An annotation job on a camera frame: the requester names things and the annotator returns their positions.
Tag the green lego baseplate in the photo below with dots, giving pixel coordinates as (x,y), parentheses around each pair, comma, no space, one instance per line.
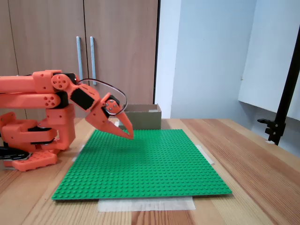
(140,168)

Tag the black camera stand with clamp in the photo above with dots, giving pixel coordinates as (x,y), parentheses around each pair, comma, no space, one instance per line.
(273,131)

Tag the white panel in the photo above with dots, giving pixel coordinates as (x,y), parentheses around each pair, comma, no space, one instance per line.
(264,58)

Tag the brown wooden cabinet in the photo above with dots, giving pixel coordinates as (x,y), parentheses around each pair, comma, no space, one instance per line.
(47,35)

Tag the masking tape strip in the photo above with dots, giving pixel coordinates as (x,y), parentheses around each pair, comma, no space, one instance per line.
(145,205)
(206,155)
(77,155)

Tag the brown cardboard box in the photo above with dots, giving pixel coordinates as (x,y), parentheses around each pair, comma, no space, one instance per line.
(145,119)

